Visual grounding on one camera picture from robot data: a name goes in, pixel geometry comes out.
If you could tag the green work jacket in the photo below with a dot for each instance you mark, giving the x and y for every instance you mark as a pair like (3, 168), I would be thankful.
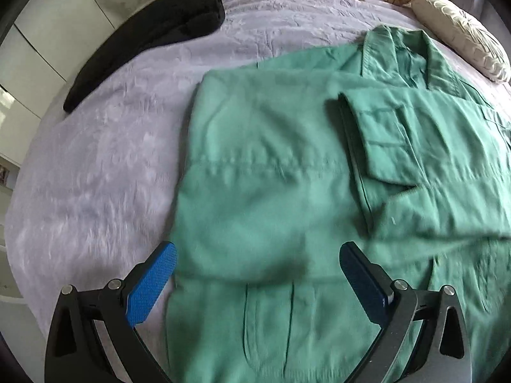
(379, 142)

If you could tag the white wardrobe cabinet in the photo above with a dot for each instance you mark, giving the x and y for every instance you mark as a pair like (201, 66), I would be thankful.
(48, 42)

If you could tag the cream pleated pillow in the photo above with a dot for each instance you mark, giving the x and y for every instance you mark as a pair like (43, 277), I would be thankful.
(466, 35)

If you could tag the black folded garment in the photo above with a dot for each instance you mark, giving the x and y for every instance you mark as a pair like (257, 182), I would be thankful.
(160, 23)

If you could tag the lavender quilted bedspread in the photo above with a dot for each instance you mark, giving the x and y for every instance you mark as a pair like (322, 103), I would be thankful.
(98, 189)

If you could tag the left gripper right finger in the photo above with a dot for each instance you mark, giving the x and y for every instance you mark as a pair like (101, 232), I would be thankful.
(441, 352)

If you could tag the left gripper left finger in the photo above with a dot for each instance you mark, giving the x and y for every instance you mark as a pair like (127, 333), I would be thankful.
(74, 352)

